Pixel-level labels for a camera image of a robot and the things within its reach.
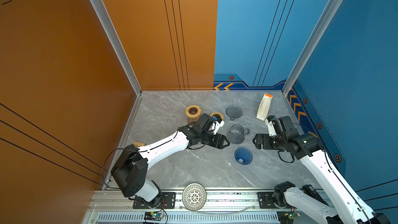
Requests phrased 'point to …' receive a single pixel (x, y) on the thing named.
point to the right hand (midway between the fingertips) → (261, 140)
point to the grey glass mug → (236, 134)
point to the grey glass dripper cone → (233, 112)
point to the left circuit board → (156, 215)
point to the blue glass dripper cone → (243, 156)
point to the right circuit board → (286, 217)
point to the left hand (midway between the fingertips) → (225, 142)
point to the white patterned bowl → (194, 196)
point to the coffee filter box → (263, 111)
